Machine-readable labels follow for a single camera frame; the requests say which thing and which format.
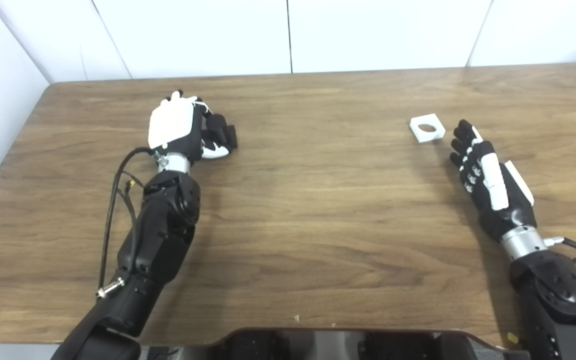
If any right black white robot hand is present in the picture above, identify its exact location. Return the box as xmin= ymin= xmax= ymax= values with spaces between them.
xmin=449 ymin=119 xmax=538 ymax=242

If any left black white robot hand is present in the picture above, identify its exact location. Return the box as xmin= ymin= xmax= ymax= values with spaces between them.
xmin=148 ymin=90 xmax=231 ymax=162

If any black peg with square base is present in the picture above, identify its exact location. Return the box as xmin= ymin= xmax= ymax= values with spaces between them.
xmin=204 ymin=113 xmax=239 ymax=151

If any white square piece with hole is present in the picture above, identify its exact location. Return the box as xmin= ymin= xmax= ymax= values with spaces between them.
xmin=409 ymin=113 xmax=446 ymax=144

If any black robot torso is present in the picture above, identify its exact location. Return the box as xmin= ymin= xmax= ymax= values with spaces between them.
xmin=140 ymin=327 xmax=529 ymax=360

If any right wrist thick black cable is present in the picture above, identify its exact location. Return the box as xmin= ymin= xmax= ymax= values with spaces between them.
xmin=543 ymin=236 xmax=576 ymax=283

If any left thin wire yellow connector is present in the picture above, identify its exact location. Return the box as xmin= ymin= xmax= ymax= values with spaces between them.
xmin=116 ymin=170 xmax=145 ymax=241

